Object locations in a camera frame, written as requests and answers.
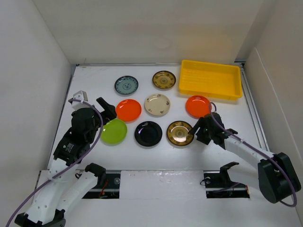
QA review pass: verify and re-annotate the cream floral plate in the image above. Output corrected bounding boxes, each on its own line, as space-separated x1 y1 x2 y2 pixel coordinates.
144 94 171 116

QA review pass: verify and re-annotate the gold brown plate front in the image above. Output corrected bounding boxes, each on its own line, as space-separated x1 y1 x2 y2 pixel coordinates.
166 121 194 147

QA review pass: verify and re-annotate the black plate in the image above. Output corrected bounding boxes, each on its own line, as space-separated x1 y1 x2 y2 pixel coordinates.
134 121 162 147

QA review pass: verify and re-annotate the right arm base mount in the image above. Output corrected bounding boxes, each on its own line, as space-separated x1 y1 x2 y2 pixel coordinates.
200 171 250 199

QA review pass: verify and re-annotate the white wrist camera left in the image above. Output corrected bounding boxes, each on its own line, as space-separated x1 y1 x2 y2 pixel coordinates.
72 90 88 102

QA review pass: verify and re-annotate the orange plate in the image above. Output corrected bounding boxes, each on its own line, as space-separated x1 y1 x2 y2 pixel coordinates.
116 99 142 122
186 96 210 118

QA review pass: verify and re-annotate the yellow plastic bin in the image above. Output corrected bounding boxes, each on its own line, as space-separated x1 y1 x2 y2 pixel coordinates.
179 60 242 100

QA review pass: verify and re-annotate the green plate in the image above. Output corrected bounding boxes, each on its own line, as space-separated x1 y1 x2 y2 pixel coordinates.
100 119 128 145

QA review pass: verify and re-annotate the gold brown patterned plate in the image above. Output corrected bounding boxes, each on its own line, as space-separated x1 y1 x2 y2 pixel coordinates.
152 70 177 90

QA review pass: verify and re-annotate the blue patterned plate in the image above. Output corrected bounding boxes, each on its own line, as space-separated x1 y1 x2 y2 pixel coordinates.
114 76 139 95

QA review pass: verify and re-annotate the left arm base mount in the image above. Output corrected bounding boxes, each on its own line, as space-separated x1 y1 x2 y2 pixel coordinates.
83 171 121 199

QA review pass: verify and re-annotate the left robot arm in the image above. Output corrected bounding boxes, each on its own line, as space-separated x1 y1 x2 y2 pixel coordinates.
10 97 117 227

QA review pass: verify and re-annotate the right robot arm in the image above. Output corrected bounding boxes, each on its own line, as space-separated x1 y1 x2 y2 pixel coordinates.
189 112 302 207

